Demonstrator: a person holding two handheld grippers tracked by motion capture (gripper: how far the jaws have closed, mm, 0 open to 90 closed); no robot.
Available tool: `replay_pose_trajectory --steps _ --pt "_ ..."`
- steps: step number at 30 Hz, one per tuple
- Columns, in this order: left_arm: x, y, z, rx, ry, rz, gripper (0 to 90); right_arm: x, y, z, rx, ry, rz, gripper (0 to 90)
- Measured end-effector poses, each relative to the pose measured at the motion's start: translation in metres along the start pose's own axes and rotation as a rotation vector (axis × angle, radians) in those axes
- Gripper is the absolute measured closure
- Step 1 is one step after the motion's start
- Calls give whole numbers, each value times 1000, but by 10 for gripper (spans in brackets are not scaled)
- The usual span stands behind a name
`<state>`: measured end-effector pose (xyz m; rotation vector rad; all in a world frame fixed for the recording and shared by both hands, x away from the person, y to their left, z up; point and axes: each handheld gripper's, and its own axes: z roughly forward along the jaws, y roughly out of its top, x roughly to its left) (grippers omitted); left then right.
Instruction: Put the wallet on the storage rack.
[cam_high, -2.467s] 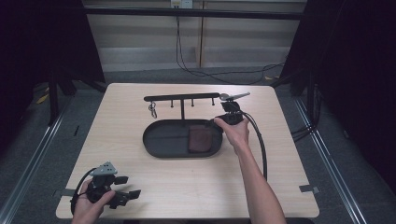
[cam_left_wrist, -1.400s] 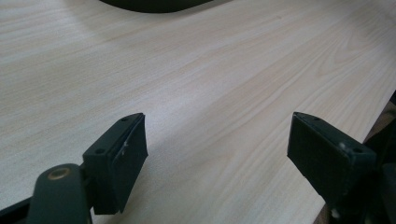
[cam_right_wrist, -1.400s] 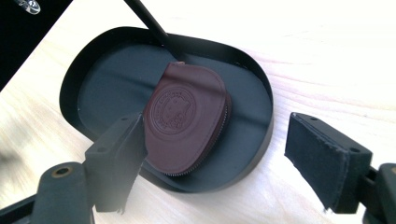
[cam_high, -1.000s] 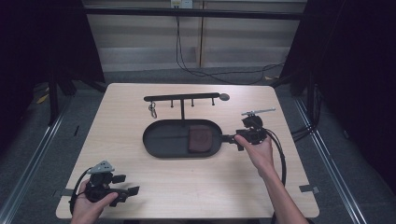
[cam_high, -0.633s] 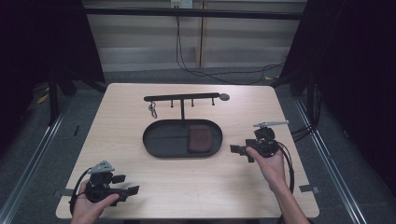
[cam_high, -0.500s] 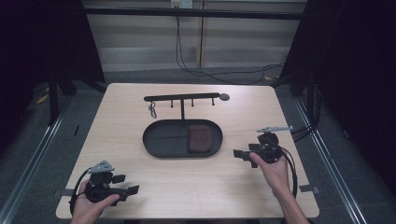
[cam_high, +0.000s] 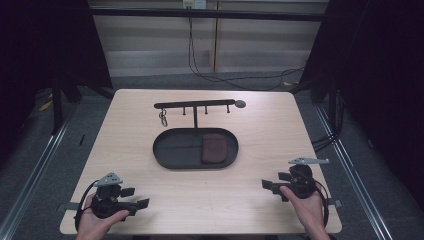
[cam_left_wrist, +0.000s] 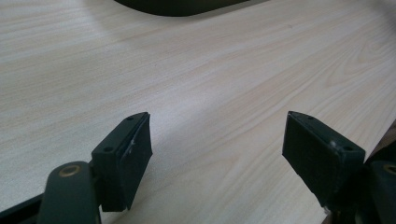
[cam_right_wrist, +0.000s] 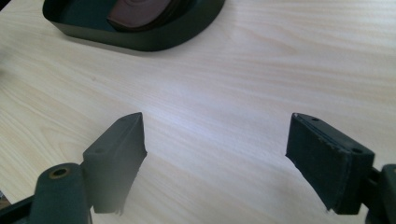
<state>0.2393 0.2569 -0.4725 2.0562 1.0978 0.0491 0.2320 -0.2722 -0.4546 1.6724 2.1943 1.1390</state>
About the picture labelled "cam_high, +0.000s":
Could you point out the dark curtain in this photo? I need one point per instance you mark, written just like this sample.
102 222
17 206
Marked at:
376 83
40 50

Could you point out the yellow floor tape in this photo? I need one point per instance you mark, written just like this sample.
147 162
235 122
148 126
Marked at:
45 106

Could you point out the black key rack with tray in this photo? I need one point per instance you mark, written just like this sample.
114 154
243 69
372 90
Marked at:
180 150

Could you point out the person's left hand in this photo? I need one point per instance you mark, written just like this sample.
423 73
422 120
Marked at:
95 226

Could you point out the person's right hand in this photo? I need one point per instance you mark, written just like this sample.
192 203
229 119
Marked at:
308 213

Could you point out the metal floor rail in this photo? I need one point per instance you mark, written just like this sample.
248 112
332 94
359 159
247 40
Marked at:
31 181
355 186

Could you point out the black stand leg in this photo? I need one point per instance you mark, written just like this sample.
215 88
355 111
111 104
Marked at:
57 110

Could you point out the white wall socket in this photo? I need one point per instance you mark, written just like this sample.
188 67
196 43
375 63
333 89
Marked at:
194 3

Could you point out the black horizontal frame bar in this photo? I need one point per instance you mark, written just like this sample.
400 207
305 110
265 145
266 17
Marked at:
206 14

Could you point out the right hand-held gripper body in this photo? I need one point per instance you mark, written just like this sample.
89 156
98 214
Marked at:
301 181

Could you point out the brown zip pouch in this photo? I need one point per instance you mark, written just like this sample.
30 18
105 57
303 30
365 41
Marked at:
214 148

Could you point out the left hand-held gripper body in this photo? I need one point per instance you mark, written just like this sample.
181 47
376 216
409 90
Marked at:
108 205

